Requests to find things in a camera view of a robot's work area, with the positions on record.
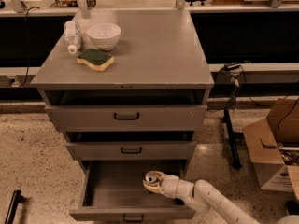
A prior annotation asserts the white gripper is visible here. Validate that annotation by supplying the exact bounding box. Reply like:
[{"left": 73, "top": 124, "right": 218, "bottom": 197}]
[{"left": 143, "top": 171, "right": 180, "bottom": 199}]

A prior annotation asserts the redbull can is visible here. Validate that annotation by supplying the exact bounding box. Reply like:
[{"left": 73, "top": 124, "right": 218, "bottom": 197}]
[{"left": 145, "top": 174, "right": 157, "bottom": 186}]

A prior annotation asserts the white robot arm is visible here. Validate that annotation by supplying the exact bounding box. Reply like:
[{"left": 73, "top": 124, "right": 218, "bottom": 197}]
[{"left": 143, "top": 171, "right": 260, "bottom": 224}]

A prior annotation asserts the grey middle drawer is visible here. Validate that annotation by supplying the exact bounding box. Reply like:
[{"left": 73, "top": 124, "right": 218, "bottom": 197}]
[{"left": 65, "top": 141, "right": 195, "bottom": 161}]

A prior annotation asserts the grey drawer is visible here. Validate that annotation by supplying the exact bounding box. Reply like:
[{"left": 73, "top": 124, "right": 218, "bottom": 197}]
[
  {"left": 46, "top": 105, "right": 206, "bottom": 132},
  {"left": 70, "top": 160, "right": 194, "bottom": 223},
  {"left": 65, "top": 141, "right": 195, "bottom": 161}
]

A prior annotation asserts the grey bottom drawer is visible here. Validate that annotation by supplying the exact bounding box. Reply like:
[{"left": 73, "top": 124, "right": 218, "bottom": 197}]
[{"left": 70, "top": 160, "right": 194, "bottom": 223}]

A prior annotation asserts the grey top drawer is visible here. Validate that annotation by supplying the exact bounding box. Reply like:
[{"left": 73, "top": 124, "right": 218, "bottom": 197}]
[{"left": 46, "top": 105, "right": 206, "bottom": 132}]

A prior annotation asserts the grey drawer cabinet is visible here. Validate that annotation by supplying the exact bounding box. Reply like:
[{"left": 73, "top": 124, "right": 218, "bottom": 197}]
[{"left": 30, "top": 8, "right": 215, "bottom": 173}]

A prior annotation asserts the open cardboard box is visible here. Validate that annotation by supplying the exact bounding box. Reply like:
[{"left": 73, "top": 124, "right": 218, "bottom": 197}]
[{"left": 242, "top": 99, "right": 299, "bottom": 199}]

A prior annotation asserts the green yellow sponge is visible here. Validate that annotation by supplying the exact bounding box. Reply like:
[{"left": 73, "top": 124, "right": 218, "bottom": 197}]
[{"left": 77, "top": 49, "right": 114, "bottom": 72}]

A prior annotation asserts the black stand with power adapter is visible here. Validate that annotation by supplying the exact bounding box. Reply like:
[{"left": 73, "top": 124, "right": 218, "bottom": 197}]
[{"left": 212, "top": 63, "right": 244, "bottom": 170}]

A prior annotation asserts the black bar on floor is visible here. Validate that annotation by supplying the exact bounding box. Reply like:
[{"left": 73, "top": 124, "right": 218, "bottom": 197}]
[{"left": 4, "top": 189, "right": 23, "bottom": 224}]

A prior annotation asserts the white ceramic bowl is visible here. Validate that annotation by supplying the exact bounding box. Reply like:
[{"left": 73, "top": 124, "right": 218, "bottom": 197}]
[{"left": 87, "top": 23, "right": 121, "bottom": 50}]

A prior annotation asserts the clear plastic bottle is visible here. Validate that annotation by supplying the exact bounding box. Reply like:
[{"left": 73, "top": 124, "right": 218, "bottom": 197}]
[{"left": 64, "top": 21, "right": 81, "bottom": 54}]

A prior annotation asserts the black cable at left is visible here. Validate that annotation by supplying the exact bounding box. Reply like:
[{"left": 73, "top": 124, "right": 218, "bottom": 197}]
[{"left": 18, "top": 6, "right": 41, "bottom": 88}]

